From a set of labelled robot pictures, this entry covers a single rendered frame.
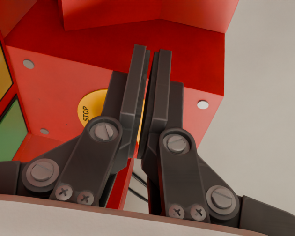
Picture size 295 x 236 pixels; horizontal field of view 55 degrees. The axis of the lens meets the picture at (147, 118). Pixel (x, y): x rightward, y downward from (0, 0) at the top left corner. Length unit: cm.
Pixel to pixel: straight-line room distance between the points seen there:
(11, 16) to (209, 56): 33
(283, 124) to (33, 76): 130
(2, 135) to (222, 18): 20
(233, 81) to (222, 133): 35
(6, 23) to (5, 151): 26
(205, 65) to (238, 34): 88
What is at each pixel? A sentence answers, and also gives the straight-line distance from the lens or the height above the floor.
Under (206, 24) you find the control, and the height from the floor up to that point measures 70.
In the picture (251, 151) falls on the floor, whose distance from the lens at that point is 160.
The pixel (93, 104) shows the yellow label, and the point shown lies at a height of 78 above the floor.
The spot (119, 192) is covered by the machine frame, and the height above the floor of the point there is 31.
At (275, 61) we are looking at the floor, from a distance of 118.
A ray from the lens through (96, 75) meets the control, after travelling 21.
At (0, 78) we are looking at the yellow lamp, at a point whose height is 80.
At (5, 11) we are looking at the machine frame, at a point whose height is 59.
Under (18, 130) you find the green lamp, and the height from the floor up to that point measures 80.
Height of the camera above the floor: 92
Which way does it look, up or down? 40 degrees down
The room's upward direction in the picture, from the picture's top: 166 degrees counter-clockwise
